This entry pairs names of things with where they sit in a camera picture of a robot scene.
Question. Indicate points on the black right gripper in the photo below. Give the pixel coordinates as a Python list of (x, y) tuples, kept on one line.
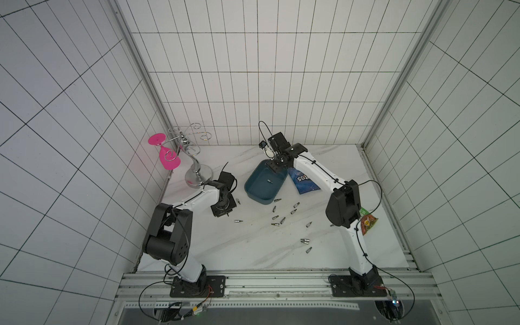
[(278, 161)]

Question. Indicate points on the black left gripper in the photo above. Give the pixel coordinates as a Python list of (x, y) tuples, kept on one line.
[(232, 204)]

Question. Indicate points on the teal plastic storage box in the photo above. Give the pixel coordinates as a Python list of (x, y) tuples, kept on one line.
[(258, 189)]

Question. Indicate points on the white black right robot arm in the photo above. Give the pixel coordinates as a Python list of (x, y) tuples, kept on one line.
[(342, 210)]

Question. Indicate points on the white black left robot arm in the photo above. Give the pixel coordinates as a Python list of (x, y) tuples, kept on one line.
[(169, 233)]

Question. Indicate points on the blue Doritos chip bag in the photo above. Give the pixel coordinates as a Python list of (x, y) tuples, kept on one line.
[(302, 183)]

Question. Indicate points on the chrome lamp with pink shades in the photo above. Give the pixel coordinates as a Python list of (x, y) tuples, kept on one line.
[(176, 144)]

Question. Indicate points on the green orange snack bag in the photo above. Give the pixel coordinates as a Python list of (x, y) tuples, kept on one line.
[(368, 221)]

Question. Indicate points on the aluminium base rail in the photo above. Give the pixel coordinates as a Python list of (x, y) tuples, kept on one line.
[(242, 289)]

